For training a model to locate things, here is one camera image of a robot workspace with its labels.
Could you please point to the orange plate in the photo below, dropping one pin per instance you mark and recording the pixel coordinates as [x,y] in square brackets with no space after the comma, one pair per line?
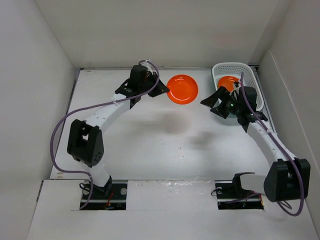
[227,82]
[183,89]

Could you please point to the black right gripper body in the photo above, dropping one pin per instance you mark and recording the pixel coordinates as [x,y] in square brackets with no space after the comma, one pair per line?
[233,107]

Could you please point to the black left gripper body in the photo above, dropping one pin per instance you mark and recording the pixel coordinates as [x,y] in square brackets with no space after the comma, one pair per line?
[150,79]

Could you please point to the black metal base rail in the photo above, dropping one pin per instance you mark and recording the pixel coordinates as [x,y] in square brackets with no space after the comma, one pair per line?
[169,195]

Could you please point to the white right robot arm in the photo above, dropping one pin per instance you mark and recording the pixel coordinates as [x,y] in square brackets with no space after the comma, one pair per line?
[288,177]

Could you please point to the white perforated plastic bin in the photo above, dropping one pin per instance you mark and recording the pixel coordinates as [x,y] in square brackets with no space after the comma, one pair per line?
[235,69]

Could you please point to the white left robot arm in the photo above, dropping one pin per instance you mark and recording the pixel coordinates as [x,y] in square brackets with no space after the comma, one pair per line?
[85,141]

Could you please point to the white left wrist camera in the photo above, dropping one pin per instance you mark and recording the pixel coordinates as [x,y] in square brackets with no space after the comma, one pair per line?
[145,63]

